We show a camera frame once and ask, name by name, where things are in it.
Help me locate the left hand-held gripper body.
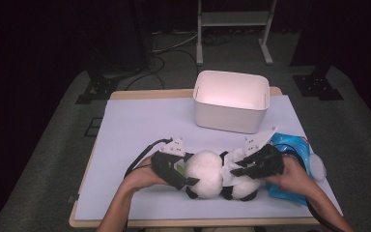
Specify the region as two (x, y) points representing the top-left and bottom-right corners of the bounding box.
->
(151, 137), (186, 183)

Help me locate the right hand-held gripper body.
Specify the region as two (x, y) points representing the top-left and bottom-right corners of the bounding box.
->
(244, 126), (285, 180)

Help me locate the white wet wipe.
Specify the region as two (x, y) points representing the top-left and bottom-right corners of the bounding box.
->
(220, 162), (243, 188)

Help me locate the panda plush toy with bamboo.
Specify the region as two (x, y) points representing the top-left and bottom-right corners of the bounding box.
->
(178, 147), (267, 202)

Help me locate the blue wet wipes packet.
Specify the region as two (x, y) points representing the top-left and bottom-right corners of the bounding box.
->
(265, 132), (313, 207)

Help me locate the white plastic storage box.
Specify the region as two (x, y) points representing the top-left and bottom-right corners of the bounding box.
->
(192, 70), (271, 134)

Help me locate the person's left hand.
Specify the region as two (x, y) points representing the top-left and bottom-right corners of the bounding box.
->
(125, 156), (168, 192)

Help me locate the person's right hand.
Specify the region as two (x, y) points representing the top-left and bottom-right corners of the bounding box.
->
(265, 156), (313, 202)

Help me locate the black stand base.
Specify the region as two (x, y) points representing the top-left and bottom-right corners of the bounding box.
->
(292, 64), (345, 102)
(75, 69), (120, 105)

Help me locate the white metal stand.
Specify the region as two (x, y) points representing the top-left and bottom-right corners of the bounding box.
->
(195, 0), (278, 67)

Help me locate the left hand-held gripper black cable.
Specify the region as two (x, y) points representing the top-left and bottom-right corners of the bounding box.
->
(124, 137), (174, 178)

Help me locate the hand-held gripper black cable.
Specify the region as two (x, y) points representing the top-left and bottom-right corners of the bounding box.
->
(124, 137), (174, 178)
(283, 144), (346, 232)

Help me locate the right hand-held gripper black cable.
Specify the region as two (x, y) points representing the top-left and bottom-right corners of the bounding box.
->
(283, 144), (346, 232)

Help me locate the black floor cable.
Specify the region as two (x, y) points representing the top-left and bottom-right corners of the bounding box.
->
(125, 49), (199, 91)

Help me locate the grey floor cable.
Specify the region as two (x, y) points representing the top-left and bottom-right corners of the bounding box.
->
(151, 30), (204, 54)

